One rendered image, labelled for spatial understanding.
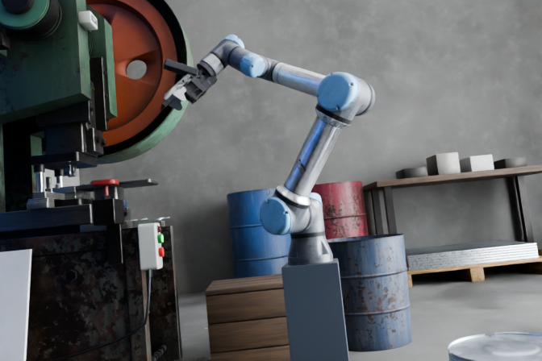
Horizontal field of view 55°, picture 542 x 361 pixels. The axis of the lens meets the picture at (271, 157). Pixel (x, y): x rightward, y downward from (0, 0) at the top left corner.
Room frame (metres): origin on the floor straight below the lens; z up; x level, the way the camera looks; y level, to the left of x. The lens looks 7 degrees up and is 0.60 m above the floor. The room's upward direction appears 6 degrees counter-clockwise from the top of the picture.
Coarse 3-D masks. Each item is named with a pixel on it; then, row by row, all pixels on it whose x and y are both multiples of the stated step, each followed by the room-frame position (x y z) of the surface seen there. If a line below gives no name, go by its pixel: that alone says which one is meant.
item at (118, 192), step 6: (132, 180) 1.74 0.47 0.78; (138, 180) 1.74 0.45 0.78; (144, 180) 1.74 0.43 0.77; (150, 180) 1.74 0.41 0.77; (78, 186) 1.73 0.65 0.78; (84, 186) 1.73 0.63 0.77; (90, 186) 1.73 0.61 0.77; (108, 186) 1.75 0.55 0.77; (114, 186) 1.76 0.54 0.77; (120, 186) 1.79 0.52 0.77; (126, 186) 1.81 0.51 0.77; (132, 186) 1.83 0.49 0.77; (138, 186) 1.85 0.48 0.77; (96, 192) 1.75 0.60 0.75; (114, 192) 1.76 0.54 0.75; (120, 192) 1.80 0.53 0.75; (96, 198) 1.75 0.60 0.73; (120, 198) 1.80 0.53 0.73
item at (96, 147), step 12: (48, 132) 1.73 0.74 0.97; (60, 132) 1.73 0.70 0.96; (72, 132) 1.73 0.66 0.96; (84, 132) 1.75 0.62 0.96; (96, 132) 1.78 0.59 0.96; (48, 144) 1.73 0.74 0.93; (60, 144) 1.73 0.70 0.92; (72, 144) 1.73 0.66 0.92; (84, 144) 1.74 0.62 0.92; (96, 144) 1.77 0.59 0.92; (96, 156) 1.86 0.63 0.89
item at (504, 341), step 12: (468, 336) 1.45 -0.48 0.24; (480, 336) 1.46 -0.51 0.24; (504, 336) 1.44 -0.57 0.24; (516, 336) 1.43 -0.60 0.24; (528, 336) 1.42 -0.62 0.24; (540, 336) 1.40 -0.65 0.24; (456, 348) 1.37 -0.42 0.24; (468, 348) 1.36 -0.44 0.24; (480, 348) 1.35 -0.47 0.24; (492, 348) 1.32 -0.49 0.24; (504, 348) 1.31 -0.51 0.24; (516, 348) 1.30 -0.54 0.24; (528, 348) 1.29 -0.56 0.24; (540, 348) 1.30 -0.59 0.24; (468, 360) 1.25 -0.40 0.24; (480, 360) 1.25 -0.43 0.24; (492, 360) 1.24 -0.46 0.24; (504, 360) 1.23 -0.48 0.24; (516, 360) 1.22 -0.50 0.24; (528, 360) 1.21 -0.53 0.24; (540, 360) 1.21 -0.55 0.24
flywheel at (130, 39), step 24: (96, 0) 2.15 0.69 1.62; (120, 0) 2.13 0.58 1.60; (144, 0) 2.14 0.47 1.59; (120, 24) 2.17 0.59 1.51; (144, 24) 2.17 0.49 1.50; (120, 48) 2.17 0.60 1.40; (144, 48) 2.17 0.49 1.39; (168, 48) 2.14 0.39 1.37; (120, 72) 2.17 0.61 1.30; (168, 72) 2.14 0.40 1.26; (120, 96) 2.17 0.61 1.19; (144, 96) 2.17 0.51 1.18; (120, 120) 2.17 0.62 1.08; (144, 120) 2.14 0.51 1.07; (120, 144) 2.17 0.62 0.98
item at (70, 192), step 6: (72, 186) 1.73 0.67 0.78; (60, 192) 1.73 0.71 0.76; (66, 192) 1.73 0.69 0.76; (72, 192) 1.73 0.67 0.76; (78, 192) 1.76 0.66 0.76; (84, 192) 1.81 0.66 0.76; (66, 198) 1.73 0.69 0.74; (72, 198) 1.73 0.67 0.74; (84, 198) 1.81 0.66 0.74; (90, 198) 1.88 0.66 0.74
